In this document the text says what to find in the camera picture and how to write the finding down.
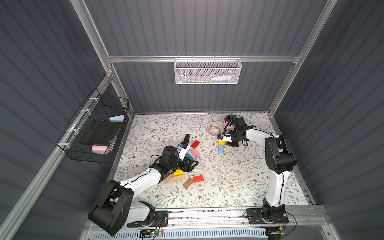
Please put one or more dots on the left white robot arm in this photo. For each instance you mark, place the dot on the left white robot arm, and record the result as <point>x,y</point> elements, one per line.
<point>116,204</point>

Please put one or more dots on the wooden block right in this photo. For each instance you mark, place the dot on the wooden block right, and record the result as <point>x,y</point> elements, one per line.
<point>188,183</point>

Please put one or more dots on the wooden block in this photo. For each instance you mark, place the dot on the wooden block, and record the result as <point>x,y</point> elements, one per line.
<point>188,183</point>
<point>178,178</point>
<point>168,178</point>

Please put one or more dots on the white wire mesh basket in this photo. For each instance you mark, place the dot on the white wire mesh basket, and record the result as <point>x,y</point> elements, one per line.
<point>200,71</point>

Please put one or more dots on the pink block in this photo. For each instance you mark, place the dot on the pink block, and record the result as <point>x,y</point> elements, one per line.
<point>195,153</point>

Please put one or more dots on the black stapler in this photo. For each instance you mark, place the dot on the black stapler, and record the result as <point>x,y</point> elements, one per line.
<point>185,142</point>

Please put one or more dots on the wooden block left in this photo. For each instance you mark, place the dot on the wooden block left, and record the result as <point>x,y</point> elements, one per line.
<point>168,178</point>

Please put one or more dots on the black notebook in basket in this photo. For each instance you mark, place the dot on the black notebook in basket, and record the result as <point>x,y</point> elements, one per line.
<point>100,133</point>

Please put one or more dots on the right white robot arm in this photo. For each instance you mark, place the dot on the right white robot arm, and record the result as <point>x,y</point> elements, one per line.
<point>280,160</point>

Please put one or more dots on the light blue box in basket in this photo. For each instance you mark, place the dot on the light blue box in basket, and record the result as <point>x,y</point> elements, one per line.
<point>117,119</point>

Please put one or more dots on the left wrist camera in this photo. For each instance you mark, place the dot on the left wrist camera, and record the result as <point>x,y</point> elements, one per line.
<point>183,150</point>

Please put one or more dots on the black wire wall basket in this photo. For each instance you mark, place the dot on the black wire wall basket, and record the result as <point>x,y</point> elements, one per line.
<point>98,108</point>

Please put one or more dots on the white bottle in basket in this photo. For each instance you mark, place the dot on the white bottle in basket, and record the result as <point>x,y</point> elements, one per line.
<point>225,78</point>

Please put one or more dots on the wooden block middle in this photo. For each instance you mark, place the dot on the wooden block middle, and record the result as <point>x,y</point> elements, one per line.
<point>178,178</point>

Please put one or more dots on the pink eraser in basket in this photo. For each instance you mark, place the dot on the pink eraser in basket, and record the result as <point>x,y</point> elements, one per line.
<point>98,149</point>

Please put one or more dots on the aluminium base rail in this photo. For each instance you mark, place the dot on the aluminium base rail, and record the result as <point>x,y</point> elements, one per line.
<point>194,224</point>

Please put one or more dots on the red block near stapler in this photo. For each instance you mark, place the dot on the red block near stapler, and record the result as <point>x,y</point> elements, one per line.
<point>195,144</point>

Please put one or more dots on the small glass dish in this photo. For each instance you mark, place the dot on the small glass dish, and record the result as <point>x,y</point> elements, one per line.
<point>213,131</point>

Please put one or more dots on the teal block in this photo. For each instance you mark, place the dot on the teal block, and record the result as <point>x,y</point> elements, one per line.
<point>189,156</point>

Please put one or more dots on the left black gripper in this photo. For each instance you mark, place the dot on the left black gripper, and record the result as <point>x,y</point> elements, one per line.
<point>186,163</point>

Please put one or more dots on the red block lower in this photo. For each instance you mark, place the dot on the red block lower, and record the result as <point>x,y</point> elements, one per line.
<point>198,179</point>

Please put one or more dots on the pink pen cup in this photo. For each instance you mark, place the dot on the pink pen cup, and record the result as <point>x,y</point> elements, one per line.
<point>225,124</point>

